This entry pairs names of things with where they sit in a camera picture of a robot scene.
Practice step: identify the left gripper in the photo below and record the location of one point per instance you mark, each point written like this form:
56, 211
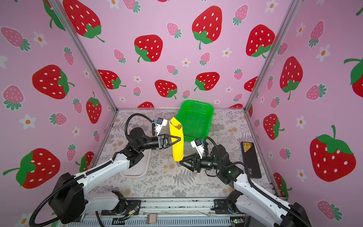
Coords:
163, 143

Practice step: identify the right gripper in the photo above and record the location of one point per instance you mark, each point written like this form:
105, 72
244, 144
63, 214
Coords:
196, 162

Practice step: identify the yellow paper napkin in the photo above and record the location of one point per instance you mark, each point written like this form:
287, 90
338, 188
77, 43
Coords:
176, 131

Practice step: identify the green plastic basket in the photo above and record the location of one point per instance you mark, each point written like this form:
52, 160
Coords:
196, 118

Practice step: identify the white rectangular tray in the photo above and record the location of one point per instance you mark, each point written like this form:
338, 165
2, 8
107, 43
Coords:
140, 169

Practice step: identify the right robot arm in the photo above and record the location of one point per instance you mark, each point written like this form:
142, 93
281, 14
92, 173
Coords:
247, 197

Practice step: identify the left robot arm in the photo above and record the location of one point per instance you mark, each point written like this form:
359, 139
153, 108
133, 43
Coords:
69, 197

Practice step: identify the black box yellow label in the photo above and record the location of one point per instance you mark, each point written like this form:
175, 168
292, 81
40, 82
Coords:
250, 159

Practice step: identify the small pink block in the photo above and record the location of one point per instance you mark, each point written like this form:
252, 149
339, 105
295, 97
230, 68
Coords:
151, 218

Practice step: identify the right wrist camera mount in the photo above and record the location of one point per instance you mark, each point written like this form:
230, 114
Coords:
198, 144

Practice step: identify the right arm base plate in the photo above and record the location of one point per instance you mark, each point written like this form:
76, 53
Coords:
224, 206

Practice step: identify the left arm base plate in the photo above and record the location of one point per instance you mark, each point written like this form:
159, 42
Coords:
124, 208

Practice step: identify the aluminium rail frame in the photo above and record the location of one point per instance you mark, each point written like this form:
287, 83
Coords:
182, 212

